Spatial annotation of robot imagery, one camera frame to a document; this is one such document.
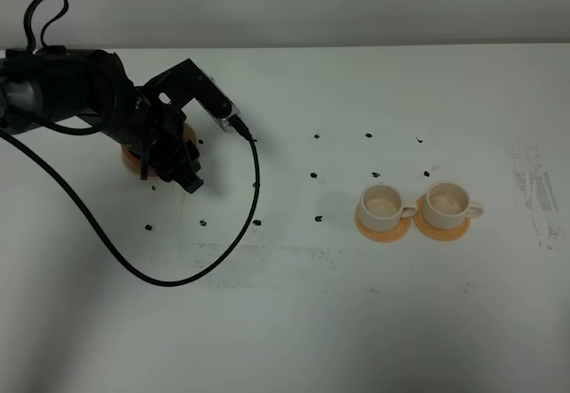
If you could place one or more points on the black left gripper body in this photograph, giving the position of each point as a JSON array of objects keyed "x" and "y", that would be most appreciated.
[{"x": 152, "y": 111}]

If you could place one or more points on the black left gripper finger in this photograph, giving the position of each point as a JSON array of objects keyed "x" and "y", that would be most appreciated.
[
  {"x": 146, "y": 170},
  {"x": 186, "y": 172}
]

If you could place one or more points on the brown clay teapot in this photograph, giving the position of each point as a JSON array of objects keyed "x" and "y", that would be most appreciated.
[{"x": 189, "y": 134}]

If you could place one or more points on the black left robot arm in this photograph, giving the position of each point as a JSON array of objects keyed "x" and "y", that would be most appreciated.
[{"x": 81, "y": 92}]

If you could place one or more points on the beige teapot saucer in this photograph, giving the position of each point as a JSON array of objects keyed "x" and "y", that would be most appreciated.
[{"x": 130, "y": 161}]

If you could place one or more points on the left white teacup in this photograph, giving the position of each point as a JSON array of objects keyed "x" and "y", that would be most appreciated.
[{"x": 381, "y": 208}]

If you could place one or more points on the white teacup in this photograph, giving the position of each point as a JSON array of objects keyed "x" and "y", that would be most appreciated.
[
  {"x": 381, "y": 208},
  {"x": 447, "y": 205}
]

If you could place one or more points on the left orange coaster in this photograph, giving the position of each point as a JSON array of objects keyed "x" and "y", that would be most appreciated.
[{"x": 393, "y": 235}]

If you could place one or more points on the orange coaster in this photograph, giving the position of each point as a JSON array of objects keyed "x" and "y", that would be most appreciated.
[
  {"x": 393, "y": 235},
  {"x": 442, "y": 235}
]

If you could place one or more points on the right white teacup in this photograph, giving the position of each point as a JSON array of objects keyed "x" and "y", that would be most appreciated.
[{"x": 447, "y": 205}]

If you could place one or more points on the right orange coaster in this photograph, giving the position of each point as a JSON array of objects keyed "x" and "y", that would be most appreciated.
[{"x": 442, "y": 235}]

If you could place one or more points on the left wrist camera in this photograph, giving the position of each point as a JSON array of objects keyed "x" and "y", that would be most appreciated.
[{"x": 214, "y": 101}]

